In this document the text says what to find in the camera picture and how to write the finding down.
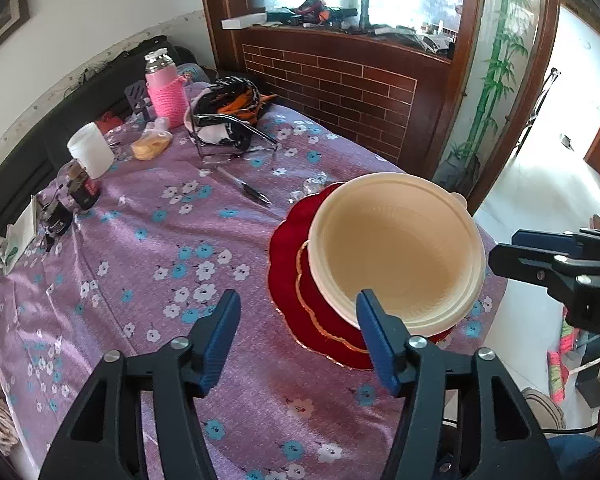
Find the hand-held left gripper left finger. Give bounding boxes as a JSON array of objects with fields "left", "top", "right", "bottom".
[{"left": 37, "top": 289, "right": 242, "bottom": 480}]

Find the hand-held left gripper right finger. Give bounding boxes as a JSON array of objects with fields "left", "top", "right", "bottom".
[{"left": 356, "top": 288, "right": 563, "bottom": 480}]

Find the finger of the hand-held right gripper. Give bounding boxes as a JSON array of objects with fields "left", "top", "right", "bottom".
[
  {"left": 512, "top": 228, "right": 600, "bottom": 257},
  {"left": 489, "top": 242, "right": 582, "bottom": 290}
]

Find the cream plastic bowl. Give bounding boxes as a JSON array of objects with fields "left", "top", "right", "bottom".
[
  {"left": 307, "top": 172, "right": 487, "bottom": 328},
  {"left": 330, "top": 305, "right": 478, "bottom": 339}
]

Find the small red gold-rimmed plate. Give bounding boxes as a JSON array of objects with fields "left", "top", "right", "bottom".
[{"left": 295, "top": 239, "right": 376, "bottom": 356}]

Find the large red ribbed plate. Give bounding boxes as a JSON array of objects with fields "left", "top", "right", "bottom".
[{"left": 267, "top": 182, "right": 456, "bottom": 372}]

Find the purple floral tablecloth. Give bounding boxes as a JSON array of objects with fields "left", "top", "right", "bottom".
[{"left": 0, "top": 77, "right": 511, "bottom": 480}]

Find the pink green striped object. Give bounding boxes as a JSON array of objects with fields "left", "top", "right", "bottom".
[{"left": 547, "top": 305, "right": 586, "bottom": 406}]

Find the beige woven stool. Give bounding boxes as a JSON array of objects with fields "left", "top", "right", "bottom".
[{"left": 522, "top": 387, "right": 566, "bottom": 431}]

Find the black pen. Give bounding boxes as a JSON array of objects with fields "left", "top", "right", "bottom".
[{"left": 217, "top": 166, "right": 273, "bottom": 207}]

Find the person's leg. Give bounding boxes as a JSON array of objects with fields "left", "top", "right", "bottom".
[{"left": 545, "top": 435, "right": 600, "bottom": 480}]

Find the crumpled clear plastic wrapper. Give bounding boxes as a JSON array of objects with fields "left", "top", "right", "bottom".
[{"left": 290, "top": 175, "right": 331, "bottom": 202}]

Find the black round jar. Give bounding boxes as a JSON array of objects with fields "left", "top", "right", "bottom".
[{"left": 40, "top": 195, "right": 73, "bottom": 236}]

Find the dark jar with red label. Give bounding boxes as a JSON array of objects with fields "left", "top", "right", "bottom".
[{"left": 62, "top": 159, "right": 101, "bottom": 210}]

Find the clear bag of yellow snacks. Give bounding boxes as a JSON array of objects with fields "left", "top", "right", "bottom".
[{"left": 130, "top": 117, "right": 173, "bottom": 161}]

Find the white cup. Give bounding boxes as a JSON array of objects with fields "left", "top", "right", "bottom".
[{"left": 184, "top": 102, "right": 243, "bottom": 146}]

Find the white green tissue pack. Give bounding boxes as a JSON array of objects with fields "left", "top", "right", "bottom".
[{"left": 5, "top": 195, "right": 41, "bottom": 266}]

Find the white plastic jar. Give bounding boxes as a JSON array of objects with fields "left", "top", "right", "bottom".
[{"left": 66, "top": 122, "right": 116, "bottom": 181}]

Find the wooden brick-pattern partition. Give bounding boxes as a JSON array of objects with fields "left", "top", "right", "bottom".
[{"left": 196, "top": 0, "right": 487, "bottom": 213}]

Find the red packet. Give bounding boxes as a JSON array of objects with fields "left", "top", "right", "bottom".
[{"left": 97, "top": 112, "right": 126, "bottom": 133}]

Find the black orange patterned scarf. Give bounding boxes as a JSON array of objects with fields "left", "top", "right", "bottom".
[{"left": 190, "top": 75, "right": 278, "bottom": 153}]

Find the thermos with pink knit sleeve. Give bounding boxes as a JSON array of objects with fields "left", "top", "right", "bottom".
[{"left": 145, "top": 47, "right": 187, "bottom": 121}]

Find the dark slotted plastic piece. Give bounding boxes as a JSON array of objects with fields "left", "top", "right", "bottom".
[{"left": 125, "top": 80, "right": 153, "bottom": 121}]

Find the black sofa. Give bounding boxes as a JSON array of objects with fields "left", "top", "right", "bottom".
[{"left": 0, "top": 35, "right": 216, "bottom": 271}]

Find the blue printed cushion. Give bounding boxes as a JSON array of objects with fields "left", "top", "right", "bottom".
[{"left": 177, "top": 62, "right": 211, "bottom": 83}]

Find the black orange tool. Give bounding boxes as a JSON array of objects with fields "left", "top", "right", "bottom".
[{"left": 297, "top": 0, "right": 346, "bottom": 26}]

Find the white flat box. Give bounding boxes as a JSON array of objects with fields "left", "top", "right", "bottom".
[{"left": 221, "top": 12, "right": 268, "bottom": 30}]

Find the black cable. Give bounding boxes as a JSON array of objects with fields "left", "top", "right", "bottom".
[{"left": 440, "top": 410, "right": 600, "bottom": 435}]

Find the bamboo painted wall panel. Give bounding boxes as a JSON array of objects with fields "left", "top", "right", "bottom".
[{"left": 432, "top": 0, "right": 563, "bottom": 216}]

